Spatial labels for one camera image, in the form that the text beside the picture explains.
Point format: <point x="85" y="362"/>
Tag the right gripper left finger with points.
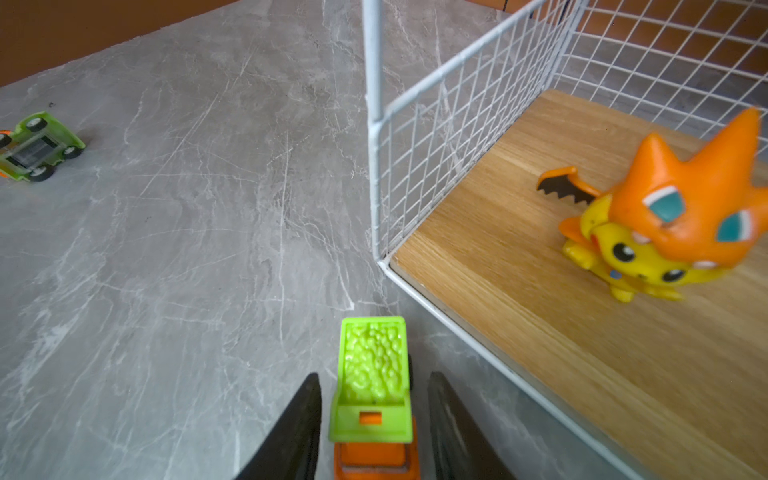
<point x="291" y="449"/>

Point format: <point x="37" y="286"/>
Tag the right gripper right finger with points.
<point x="460" y="449"/>

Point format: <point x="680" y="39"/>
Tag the orange pikachu figure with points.
<point x="669" y="222"/>

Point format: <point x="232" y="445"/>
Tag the white wire wooden shelf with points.
<point x="662" y="389"/>

